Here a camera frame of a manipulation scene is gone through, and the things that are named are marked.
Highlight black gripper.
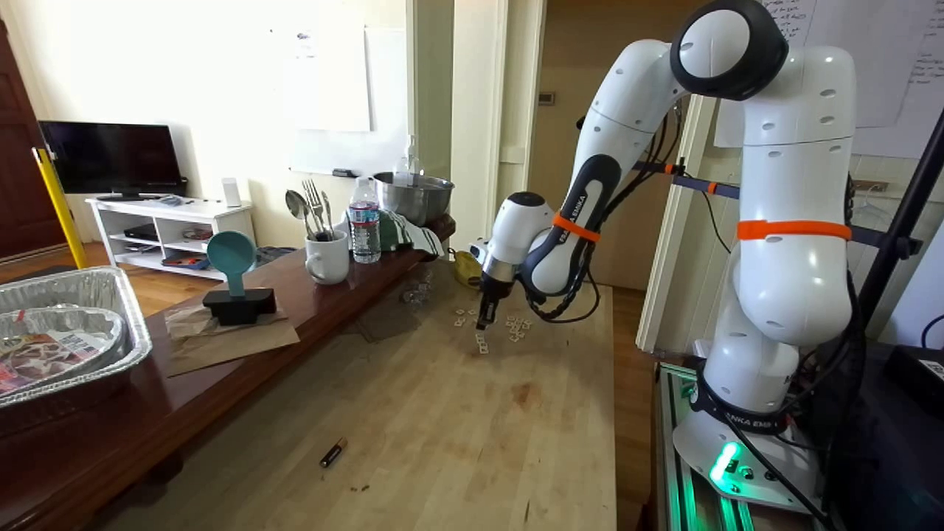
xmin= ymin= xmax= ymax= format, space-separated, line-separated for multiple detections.
xmin=473 ymin=275 xmax=510 ymax=331

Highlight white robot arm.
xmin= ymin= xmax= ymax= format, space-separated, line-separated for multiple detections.
xmin=478 ymin=0 xmax=854 ymax=514

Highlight yellow banana-shaped cloth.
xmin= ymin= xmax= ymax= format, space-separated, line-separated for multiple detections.
xmin=454 ymin=250 xmax=479 ymax=285

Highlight green striped white towel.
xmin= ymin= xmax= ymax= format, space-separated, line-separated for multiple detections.
xmin=392 ymin=214 xmax=444 ymax=257

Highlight large steel mixing bowl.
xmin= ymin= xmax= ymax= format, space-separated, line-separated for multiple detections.
xmin=376 ymin=172 xmax=454 ymax=223

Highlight clear plastic water bottle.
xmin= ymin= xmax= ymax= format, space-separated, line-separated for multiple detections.
xmin=348 ymin=178 xmax=381 ymax=263

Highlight white mug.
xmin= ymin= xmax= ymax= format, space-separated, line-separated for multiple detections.
xmin=304 ymin=234 xmax=350 ymax=282

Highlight metal spoons in mug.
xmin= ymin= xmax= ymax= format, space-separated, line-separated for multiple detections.
xmin=282 ymin=179 xmax=332 ymax=235

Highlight teal scoop on black base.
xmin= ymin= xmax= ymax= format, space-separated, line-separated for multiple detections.
xmin=202 ymin=231 xmax=273 ymax=325

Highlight brown paper sheet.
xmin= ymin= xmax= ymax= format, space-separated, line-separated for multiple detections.
xmin=165 ymin=304 xmax=301 ymax=375

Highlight white tv shelf unit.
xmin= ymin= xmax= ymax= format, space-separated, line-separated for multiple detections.
xmin=90 ymin=198 xmax=252 ymax=281

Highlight black flat screen television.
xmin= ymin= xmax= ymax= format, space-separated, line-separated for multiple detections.
xmin=40 ymin=121 xmax=184 ymax=198

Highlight aluminium foil tray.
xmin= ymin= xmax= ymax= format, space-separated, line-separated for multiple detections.
xmin=0 ymin=265 xmax=152 ymax=406

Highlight black box beside robot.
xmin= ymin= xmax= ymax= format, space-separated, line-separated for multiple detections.
xmin=836 ymin=344 xmax=944 ymax=531

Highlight yellow stick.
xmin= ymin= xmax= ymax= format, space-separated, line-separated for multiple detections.
xmin=31 ymin=147 xmax=89 ymax=269

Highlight green lit robot base rail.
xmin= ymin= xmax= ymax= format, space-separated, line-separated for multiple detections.
xmin=655 ymin=362 xmax=836 ymax=531

